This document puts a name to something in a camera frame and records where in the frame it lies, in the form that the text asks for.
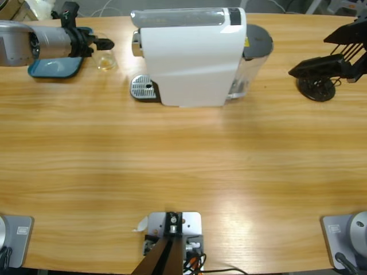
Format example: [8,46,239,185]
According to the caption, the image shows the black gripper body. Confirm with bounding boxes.
[61,27,97,58]
[342,53,367,84]

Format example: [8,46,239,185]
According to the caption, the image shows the clear glass cup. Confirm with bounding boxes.
[91,31,118,73]

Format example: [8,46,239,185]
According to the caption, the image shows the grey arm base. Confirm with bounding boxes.
[0,214,35,269]
[320,211,367,270]

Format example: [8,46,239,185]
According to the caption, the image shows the white capsule coffee machine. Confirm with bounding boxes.
[130,7,248,109]

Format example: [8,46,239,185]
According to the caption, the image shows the white plastic stool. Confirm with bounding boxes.
[303,0,367,15]

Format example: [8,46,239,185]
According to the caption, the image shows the teal plastic tray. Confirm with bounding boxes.
[28,26,95,79]

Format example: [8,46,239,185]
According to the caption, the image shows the brown cardboard box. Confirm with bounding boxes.
[0,0,26,22]

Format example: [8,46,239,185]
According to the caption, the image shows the white tape tag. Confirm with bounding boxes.
[131,216,149,233]

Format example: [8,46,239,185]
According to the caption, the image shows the black connector box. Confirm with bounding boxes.
[185,234,205,254]

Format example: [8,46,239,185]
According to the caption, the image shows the black wire capsule holder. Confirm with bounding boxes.
[297,42,366,103]

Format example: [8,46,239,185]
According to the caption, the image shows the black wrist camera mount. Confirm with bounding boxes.
[59,1,80,30]

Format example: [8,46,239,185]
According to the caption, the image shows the white floor cable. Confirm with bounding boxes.
[79,0,143,18]

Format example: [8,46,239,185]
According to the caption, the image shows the black base cable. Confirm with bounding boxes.
[334,252,361,275]
[0,245,13,269]

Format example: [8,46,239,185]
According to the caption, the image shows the black post bracket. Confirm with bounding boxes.
[163,211,184,238]

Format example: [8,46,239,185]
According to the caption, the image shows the white metal mount plate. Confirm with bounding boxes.
[147,211,203,272]

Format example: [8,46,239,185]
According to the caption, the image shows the dark brown post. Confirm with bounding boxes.
[131,236,184,275]

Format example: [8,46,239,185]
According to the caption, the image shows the thin black cable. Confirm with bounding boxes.
[200,267,249,275]

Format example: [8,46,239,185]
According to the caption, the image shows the black and orange cable bundle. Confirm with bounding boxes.
[182,251,208,275]

